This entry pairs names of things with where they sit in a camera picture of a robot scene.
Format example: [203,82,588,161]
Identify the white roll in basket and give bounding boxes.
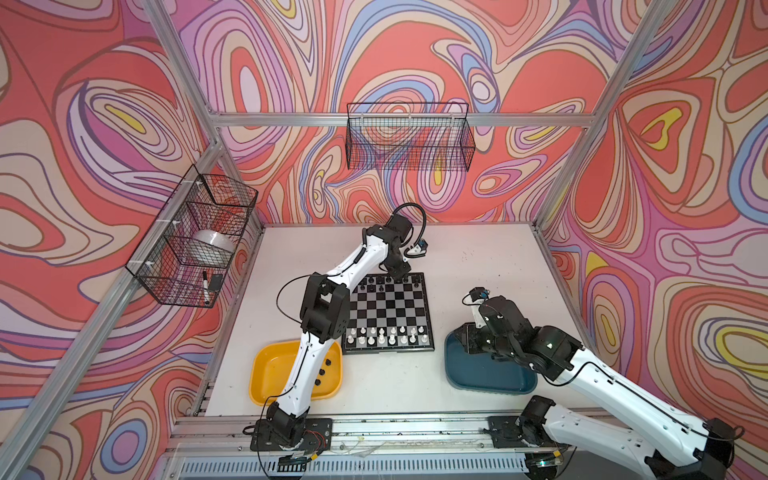
[192,229,236,254]

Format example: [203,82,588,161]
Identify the black wire basket back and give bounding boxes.
[345,100,476,172]

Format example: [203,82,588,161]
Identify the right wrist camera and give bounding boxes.
[468,287,489,329]

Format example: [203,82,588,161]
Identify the black white chess board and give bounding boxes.
[340,272,435,355]

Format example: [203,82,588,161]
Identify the yellow plastic tray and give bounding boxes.
[249,340,343,405]

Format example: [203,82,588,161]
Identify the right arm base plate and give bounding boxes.
[482,416,565,449]

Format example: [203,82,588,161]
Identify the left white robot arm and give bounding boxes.
[254,202,428,449]

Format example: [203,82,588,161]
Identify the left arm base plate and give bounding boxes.
[242,418,333,454]

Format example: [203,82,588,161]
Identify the black wire basket left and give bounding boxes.
[125,166,258,308]

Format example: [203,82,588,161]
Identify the black marker in basket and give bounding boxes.
[202,271,211,306]

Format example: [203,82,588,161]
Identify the teal plastic tray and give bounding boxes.
[444,334,538,396]

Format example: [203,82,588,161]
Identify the black wire basket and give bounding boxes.
[125,166,258,308]
[345,100,476,172]

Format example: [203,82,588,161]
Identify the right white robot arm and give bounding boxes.
[454,287,744,479]

